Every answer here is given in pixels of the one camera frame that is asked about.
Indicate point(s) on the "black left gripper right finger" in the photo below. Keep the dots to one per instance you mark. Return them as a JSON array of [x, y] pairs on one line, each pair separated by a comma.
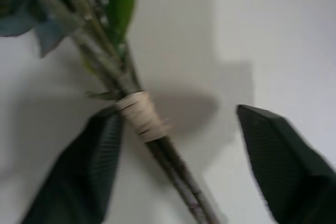
[[291, 174]]

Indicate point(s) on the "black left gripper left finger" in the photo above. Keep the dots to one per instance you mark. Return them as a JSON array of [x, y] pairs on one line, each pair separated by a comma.
[[78, 171]]

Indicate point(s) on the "green stemmed flower bouquet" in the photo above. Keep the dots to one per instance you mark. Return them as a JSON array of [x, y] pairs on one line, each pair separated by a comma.
[[115, 72]]

